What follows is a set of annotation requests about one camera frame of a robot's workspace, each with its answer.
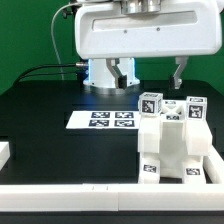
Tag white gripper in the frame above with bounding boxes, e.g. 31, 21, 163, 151
75, 0, 223, 89

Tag small white tagged cube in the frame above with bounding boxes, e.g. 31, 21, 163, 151
138, 92, 163, 116
186, 96, 207, 120

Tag white chair seat block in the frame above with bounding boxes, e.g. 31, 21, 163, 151
159, 114, 184, 178

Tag white chair back frame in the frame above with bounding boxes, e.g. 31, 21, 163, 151
138, 96, 212, 157

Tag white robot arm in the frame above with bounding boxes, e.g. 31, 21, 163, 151
75, 0, 224, 94

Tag white base tag sheet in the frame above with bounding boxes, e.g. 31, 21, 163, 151
66, 111, 140, 129

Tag black cables on table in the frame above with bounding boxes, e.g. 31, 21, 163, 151
14, 61, 89, 84

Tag black camera stand pole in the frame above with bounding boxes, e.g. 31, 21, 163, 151
62, 5, 79, 19

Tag white right fence rail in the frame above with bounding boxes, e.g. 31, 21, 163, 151
203, 147, 224, 184

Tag white fence rail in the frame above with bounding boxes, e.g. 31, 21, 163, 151
0, 142, 10, 170
203, 147, 224, 184
0, 184, 224, 212

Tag grey cable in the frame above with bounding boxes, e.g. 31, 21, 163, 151
50, 1, 84, 81

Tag white front fence rail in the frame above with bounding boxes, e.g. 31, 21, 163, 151
0, 184, 224, 212

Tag white left fence rail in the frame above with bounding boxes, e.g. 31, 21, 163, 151
0, 142, 10, 170

